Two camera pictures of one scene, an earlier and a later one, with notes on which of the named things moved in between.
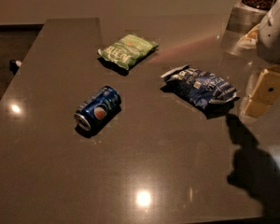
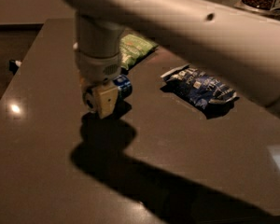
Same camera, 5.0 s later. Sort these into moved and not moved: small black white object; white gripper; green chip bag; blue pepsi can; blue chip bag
Moved: blue pepsi can; white gripper
Not moved: small black white object; green chip bag; blue chip bag
